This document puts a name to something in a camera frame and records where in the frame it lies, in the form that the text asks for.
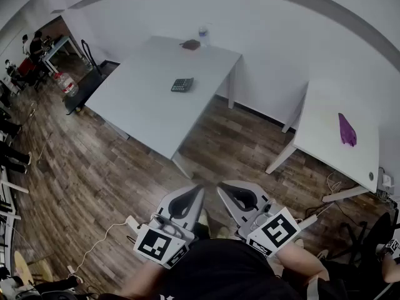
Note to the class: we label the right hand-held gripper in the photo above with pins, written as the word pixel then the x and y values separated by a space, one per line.
pixel 276 230

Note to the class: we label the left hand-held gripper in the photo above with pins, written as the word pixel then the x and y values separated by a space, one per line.
pixel 162 242

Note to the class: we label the black calculator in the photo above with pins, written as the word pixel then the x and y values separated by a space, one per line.
pixel 182 85

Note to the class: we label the person's left forearm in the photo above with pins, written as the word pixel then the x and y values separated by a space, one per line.
pixel 147 280

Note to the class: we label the another person's forearm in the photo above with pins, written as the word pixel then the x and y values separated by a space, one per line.
pixel 392 269

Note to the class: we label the person's right forearm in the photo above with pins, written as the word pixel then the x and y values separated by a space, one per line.
pixel 300 261

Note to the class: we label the person's right shoe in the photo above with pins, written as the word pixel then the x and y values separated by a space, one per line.
pixel 223 232

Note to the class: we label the white power strip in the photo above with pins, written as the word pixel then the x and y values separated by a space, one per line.
pixel 132 224
pixel 308 220

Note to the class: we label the person's black shirt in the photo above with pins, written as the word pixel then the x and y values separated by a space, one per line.
pixel 218 270

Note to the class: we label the large white table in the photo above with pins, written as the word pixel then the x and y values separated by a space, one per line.
pixel 150 105

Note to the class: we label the purple bag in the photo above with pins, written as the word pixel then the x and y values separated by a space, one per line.
pixel 347 131

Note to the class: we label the black office chair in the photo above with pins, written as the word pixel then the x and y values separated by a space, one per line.
pixel 375 233

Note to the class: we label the black platform trolley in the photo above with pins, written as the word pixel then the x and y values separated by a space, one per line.
pixel 86 86

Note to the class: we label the brown pouch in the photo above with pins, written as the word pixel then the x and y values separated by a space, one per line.
pixel 190 44

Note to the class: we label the clear water bottle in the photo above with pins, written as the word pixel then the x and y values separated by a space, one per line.
pixel 203 37

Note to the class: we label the large clear water jug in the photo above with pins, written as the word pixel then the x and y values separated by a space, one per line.
pixel 66 84

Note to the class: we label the round wooden stool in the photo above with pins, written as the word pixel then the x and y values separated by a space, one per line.
pixel 23 269

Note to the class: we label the small grey table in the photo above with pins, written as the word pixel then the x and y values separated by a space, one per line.
pixel 57 47

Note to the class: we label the red chair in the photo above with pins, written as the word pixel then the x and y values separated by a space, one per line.
pixel 26 67

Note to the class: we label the white wall adapter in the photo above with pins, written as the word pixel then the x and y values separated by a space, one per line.
pixel 386 180

